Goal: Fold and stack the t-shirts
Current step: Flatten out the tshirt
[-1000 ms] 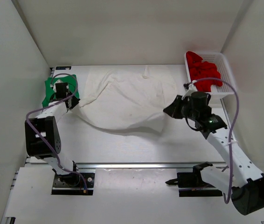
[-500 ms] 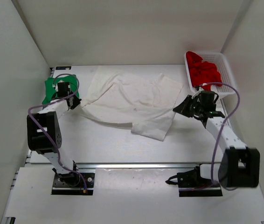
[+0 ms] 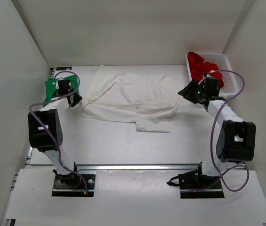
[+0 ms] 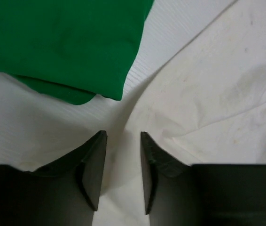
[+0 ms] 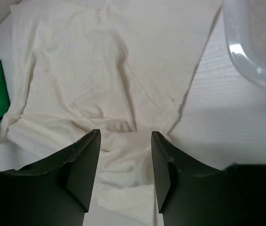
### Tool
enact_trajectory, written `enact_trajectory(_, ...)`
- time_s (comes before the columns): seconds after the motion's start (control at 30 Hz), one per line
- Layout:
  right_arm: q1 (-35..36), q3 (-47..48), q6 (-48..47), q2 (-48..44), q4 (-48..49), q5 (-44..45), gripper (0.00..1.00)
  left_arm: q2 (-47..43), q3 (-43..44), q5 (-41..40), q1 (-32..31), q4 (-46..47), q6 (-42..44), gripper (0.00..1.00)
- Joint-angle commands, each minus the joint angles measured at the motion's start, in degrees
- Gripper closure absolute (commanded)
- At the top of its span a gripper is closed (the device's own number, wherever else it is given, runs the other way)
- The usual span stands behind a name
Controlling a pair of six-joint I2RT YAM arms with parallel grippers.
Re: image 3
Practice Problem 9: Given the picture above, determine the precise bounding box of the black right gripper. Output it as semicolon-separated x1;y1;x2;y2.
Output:
179;80;207;105

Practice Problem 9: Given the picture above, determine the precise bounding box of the green t-shirt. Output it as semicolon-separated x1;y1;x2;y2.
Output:
44;75;78;102

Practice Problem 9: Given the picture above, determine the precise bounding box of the white t-shirt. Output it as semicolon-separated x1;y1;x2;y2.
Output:
78;65;183;133

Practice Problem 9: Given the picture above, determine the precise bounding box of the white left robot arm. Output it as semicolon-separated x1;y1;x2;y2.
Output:
28;79;82;188

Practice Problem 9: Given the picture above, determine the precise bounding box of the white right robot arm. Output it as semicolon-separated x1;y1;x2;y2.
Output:
178;77;256;188

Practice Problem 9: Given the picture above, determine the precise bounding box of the red t-shirt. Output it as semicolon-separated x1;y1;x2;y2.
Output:
187;52;225;88

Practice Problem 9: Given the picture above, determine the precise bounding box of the dark table label sticker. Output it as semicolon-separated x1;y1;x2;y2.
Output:
55;66;72;71

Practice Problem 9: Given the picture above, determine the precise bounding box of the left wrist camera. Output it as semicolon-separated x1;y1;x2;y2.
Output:
53;78;65;90

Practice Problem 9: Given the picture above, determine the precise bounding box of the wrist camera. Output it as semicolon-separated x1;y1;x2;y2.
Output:
53;78;65;90
202;70;219;81

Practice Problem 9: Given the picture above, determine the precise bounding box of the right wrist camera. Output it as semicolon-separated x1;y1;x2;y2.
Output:
202;70;219;81

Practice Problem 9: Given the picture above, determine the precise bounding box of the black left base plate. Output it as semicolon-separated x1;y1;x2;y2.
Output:
52;171;96;197

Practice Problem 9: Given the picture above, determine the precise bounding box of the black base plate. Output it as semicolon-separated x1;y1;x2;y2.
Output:
52;171;96;197
166;171;225;199

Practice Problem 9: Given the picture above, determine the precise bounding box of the aluminium rail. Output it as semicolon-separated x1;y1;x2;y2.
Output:
78;164;197;170

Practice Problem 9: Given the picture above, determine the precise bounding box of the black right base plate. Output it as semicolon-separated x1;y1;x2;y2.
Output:
166;171;225;199

